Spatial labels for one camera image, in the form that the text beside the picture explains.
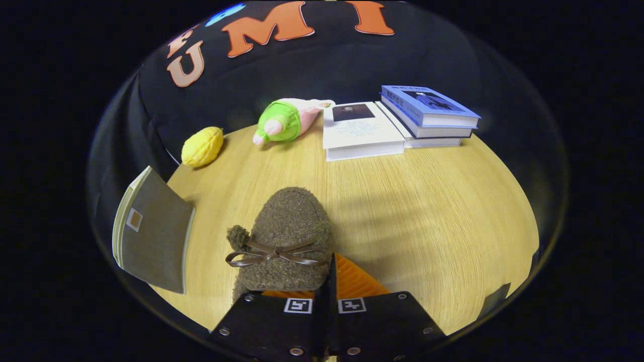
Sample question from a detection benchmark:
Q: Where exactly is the thin white book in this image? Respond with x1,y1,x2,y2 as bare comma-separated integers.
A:
375,101,463,148

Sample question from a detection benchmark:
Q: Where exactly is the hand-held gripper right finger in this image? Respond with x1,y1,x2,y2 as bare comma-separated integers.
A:
326,253,447,362

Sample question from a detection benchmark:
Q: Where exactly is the brown fuzzy shoe with bow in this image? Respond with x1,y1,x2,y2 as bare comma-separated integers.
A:
225,187,335,305

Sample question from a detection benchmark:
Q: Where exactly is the yellow plush bun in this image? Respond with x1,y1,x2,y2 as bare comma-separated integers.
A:
181,127,224,168

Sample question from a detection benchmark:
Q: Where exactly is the white book with portrait cover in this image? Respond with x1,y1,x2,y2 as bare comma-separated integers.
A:
322,102,406,162

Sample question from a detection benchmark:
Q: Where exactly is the beige fabric storage box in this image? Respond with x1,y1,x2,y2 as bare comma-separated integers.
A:
112,166,196,295

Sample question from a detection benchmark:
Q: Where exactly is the green and pink plush toy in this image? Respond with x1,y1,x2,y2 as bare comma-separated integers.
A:
253,98,335,146

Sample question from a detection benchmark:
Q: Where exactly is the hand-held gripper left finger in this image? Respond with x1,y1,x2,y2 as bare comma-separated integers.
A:
209,289,328,362

